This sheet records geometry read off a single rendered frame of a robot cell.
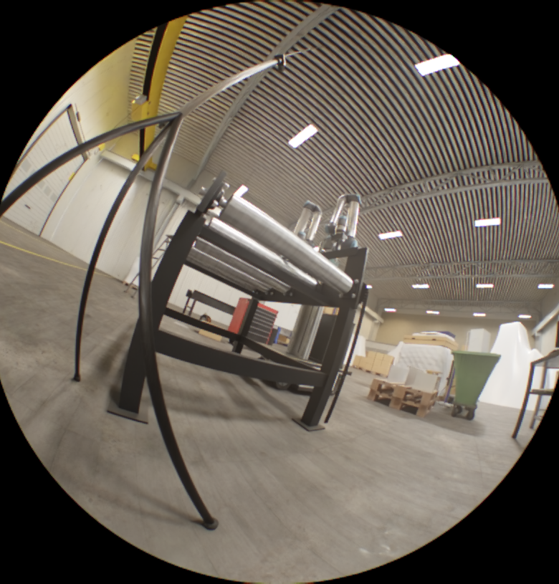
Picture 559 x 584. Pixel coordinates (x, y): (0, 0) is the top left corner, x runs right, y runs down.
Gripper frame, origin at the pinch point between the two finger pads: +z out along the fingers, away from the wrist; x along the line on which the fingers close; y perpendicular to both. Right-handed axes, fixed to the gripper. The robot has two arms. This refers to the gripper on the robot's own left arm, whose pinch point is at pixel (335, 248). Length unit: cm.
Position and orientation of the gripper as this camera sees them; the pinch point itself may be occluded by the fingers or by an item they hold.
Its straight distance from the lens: 164.8
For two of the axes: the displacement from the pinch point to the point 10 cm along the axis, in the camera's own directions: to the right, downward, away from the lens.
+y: -7.6, -3.9, -5.2
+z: -3.2, 9.2, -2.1
